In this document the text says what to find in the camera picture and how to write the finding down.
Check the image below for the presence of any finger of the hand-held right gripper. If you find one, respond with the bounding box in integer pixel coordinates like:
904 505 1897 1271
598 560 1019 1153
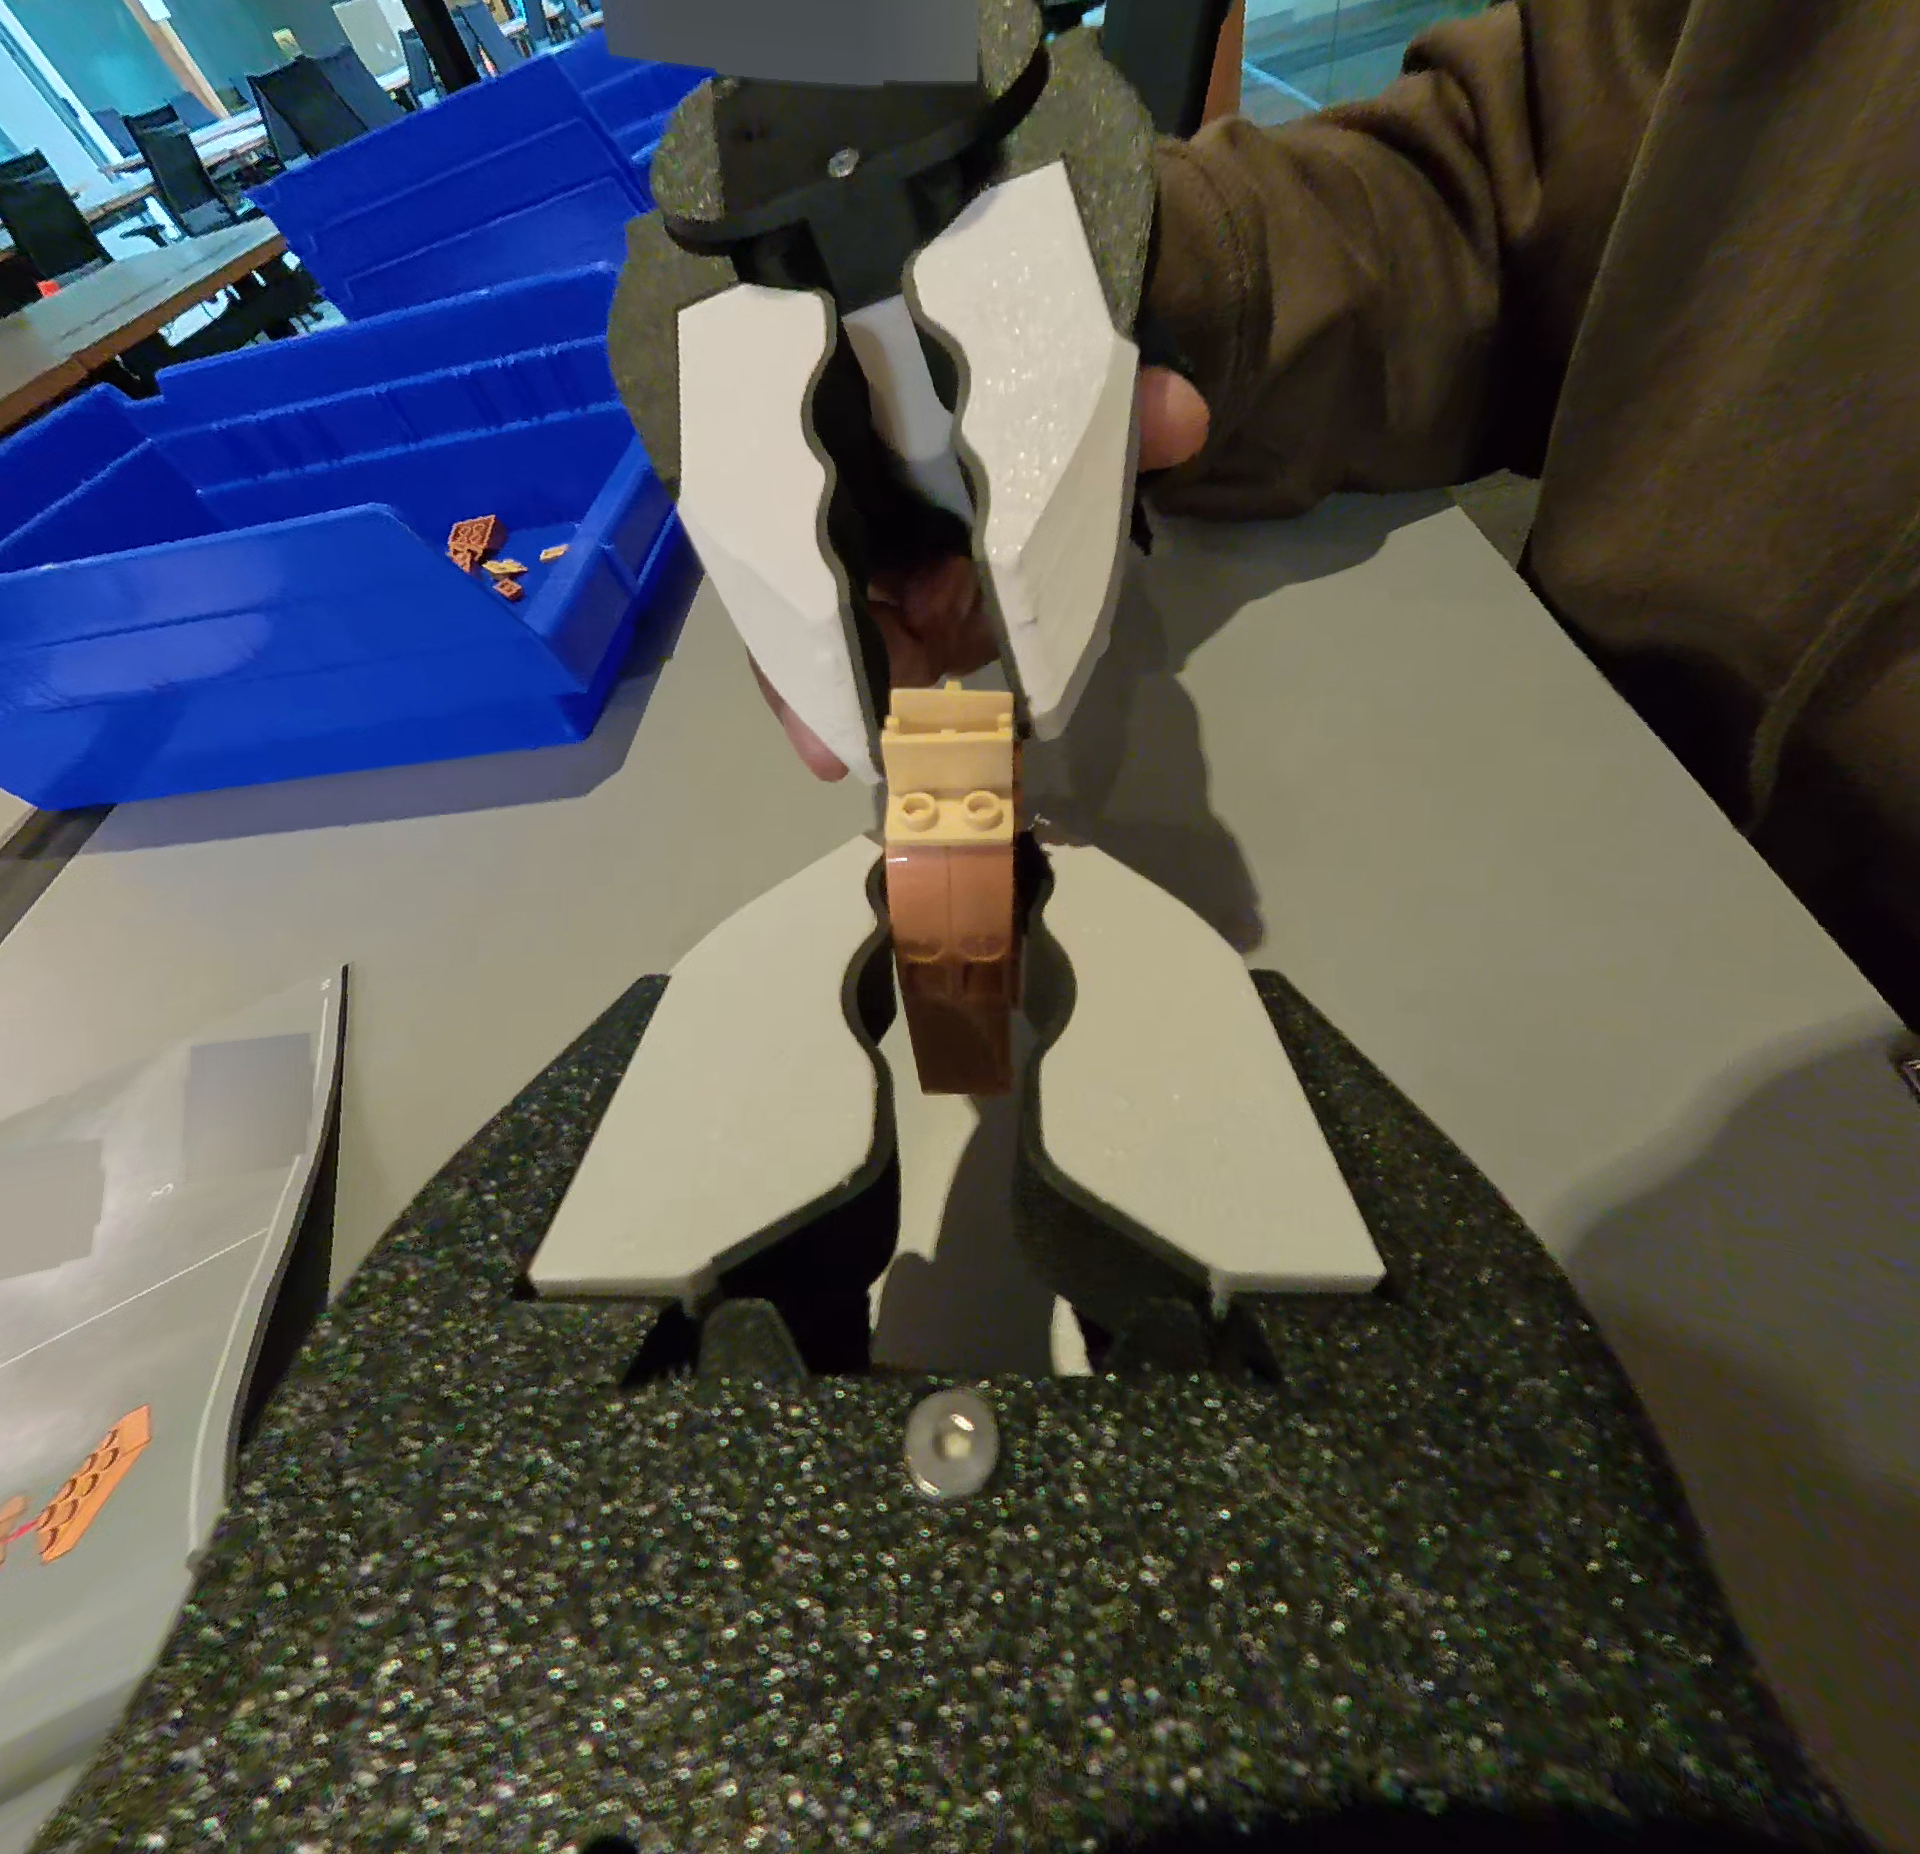
675 290 890 785
904 159 1146 739

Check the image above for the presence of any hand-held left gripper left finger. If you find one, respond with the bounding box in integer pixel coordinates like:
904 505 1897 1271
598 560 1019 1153
525 835 902 1384

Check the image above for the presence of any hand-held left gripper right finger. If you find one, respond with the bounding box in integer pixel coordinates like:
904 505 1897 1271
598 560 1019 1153
1018 835 1391 1379

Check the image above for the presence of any brown and tan brick model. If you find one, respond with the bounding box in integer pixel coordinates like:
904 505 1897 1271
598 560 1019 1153
878 678 1040 1100

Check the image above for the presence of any person's right forearm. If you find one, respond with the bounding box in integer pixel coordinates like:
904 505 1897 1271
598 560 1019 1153
1142 0 1592 523

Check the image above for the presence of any grey desk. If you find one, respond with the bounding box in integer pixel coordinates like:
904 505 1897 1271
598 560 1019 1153
0 480 1920 1854

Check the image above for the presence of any person's right hand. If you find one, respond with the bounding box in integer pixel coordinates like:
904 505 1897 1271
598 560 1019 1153
751 366 1216 785

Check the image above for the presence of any black round-head pole lamp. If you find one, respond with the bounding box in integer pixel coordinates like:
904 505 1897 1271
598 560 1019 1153
368 0 472 105

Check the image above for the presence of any large blue plastic bin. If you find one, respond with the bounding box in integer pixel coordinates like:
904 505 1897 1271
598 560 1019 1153
0 256 709 812

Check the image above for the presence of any black office chair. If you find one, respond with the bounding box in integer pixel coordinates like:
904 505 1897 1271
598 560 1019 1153
124 103 250 238
244 45 414 164
0 149 112 294

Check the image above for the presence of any grey instruction booklet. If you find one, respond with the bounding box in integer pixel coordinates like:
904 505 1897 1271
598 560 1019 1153
0 965 352 1797

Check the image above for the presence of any long wooden table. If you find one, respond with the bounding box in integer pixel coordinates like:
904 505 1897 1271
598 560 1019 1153
0 216 291 434

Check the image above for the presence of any person's brown hoodie torso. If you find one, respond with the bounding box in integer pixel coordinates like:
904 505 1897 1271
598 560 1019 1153
1501 0 1920 986

